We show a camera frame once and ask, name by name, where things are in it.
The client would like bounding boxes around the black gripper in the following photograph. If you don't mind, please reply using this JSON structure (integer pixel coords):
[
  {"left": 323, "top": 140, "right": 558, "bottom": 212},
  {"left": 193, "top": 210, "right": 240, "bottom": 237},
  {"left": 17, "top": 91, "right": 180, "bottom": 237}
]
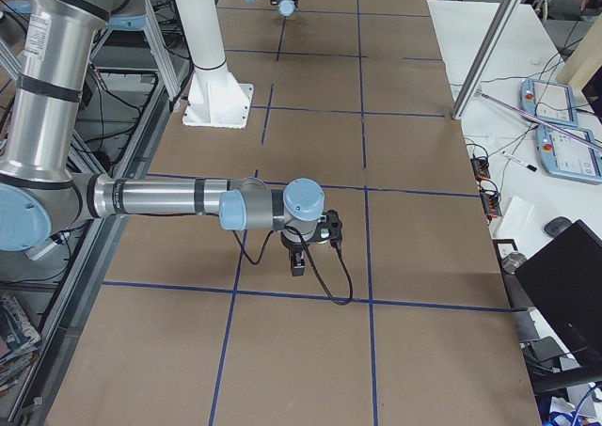
[{"left": 280, "top": 234, "right": 309, "bottom": 276}]

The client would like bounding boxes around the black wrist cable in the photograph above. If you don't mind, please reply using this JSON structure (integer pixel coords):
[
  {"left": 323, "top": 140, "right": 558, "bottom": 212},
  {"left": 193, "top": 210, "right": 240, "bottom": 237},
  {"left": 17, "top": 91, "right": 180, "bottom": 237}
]
[{"left": 233, "top": 226, "right": 355, "bottom": 306}]

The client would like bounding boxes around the black marker pen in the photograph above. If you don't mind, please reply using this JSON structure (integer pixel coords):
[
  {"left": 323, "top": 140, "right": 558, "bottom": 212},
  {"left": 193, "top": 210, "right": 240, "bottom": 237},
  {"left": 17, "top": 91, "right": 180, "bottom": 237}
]
[{"left": 501, "top": 150, "right": 538, "bottom": 172}]

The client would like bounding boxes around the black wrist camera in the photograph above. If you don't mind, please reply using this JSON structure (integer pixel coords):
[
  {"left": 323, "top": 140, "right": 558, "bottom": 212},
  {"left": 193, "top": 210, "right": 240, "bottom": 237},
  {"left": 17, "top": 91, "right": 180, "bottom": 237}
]
[{"left": 316, "top": 210, "right": 343, "bottom": 250}]

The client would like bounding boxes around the black computer mouse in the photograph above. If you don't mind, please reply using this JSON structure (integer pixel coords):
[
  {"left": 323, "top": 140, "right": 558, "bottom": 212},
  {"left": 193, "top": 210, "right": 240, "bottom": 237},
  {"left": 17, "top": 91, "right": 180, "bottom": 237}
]
[{"left": 544, "top": 216, "right": 573, "bottom": 238}]

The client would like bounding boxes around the aluminium frame post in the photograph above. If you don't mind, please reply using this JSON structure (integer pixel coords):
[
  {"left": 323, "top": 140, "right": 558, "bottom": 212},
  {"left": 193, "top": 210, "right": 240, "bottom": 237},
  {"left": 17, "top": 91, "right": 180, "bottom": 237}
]
[{"left": 451, "top": 0, "right": 522, "bottom": 120}]

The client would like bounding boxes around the white camera pedestal column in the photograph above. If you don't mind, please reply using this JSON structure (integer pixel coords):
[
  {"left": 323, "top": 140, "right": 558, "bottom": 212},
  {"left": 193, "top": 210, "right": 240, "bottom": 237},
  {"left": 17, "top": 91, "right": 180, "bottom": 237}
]
[{"left": 176, "top": 0, "right": 241, "bottom": 104}]

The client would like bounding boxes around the stack of books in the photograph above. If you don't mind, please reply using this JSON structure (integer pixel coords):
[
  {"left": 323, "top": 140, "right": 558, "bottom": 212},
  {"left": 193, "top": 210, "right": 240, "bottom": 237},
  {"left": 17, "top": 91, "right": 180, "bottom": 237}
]
[{"left": 1, "top": 291, "right": 42, "bottom": 396}]

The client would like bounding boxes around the white pedestal base plate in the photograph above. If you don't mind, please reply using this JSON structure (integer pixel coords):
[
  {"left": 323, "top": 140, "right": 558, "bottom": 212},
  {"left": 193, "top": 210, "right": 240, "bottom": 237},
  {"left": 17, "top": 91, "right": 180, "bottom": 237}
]
[{"left": 182, "top": 83, "right": 254, "bottom": 129}]

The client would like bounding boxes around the black laptop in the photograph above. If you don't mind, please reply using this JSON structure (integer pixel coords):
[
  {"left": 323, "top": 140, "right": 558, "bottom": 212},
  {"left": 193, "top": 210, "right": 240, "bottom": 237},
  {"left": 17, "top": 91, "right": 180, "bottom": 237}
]
[{"left": 515, "top": 219, "right": 601, "bottom": 366}]

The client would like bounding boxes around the teach pendant tablet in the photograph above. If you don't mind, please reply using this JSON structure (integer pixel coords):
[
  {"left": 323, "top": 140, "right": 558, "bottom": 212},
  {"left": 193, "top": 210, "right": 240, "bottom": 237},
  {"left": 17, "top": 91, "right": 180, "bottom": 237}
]
[
  {"left": 536, "top": 125, "right": 601, "bottom": 184},
  {"left": 520, "top": 78, "right": 578, "bottom": 127}
]

